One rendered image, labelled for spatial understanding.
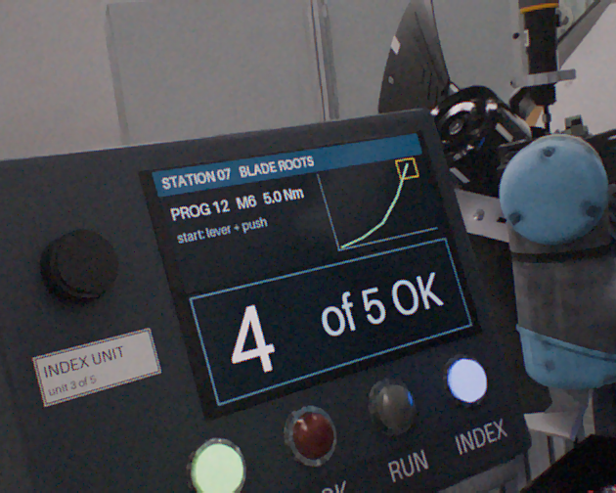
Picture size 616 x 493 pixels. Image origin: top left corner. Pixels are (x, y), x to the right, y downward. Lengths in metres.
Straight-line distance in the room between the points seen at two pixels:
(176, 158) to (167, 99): 6.15
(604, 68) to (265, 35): 5.18
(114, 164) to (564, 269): 0.45
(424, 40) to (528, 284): 0.72
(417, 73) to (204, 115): 5.18
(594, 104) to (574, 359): 0.82
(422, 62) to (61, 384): 1.12
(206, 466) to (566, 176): 0.43
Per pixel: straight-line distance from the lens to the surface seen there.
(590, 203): 0.79
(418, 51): 1.50
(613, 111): 1.58
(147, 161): 0.46
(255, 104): 6.67
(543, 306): 0.82
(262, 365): 0.46
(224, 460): 0.44
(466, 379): 0.52
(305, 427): 0.46
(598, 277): 0.83
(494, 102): 1.26
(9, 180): 0.43
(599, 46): 1.68
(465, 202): 1.27
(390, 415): 0.49
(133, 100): 6.60
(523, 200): 0.79
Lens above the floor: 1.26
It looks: 7 degrees down
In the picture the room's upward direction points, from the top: 7 degrees counter-clockwise
